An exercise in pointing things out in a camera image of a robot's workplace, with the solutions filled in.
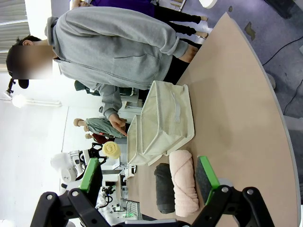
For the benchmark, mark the mannequin in grey-green garment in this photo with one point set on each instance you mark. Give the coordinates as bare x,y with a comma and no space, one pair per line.
99,126

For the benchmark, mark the pink towel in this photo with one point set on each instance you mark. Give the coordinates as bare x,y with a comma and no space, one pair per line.
183,184

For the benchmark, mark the person's right forearm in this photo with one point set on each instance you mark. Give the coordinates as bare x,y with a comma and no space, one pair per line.
110,99

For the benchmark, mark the person's left hand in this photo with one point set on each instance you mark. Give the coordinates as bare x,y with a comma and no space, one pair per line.
190,54

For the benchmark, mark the person's right hand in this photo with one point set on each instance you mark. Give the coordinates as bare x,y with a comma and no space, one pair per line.
117,121

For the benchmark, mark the person in grey hoodie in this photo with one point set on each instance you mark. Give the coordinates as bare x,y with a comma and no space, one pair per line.
106,47

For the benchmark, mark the figure in purple top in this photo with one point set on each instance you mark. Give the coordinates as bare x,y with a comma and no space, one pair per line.
142,7

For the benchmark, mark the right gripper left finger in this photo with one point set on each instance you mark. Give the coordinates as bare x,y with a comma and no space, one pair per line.
91,175

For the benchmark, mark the cream fabric basket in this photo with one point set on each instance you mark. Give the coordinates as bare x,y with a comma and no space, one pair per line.
165,118
133,142

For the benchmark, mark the white studio lamp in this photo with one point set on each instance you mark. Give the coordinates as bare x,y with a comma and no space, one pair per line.
17,100

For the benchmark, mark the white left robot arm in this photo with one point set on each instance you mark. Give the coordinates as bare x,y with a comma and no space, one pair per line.
67,169

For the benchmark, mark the person's left forearm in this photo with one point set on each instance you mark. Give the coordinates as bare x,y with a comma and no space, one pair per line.
156,35

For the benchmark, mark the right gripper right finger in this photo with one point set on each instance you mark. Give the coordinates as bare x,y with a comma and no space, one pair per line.
206,179

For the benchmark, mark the yellow towel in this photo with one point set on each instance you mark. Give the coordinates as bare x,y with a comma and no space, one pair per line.
111,150

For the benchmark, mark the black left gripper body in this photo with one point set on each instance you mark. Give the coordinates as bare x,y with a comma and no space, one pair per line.
95,150

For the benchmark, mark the mannequin in red garment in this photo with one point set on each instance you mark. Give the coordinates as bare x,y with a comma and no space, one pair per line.
99,138

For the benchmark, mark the dark grey towel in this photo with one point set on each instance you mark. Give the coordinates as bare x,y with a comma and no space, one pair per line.
164,189

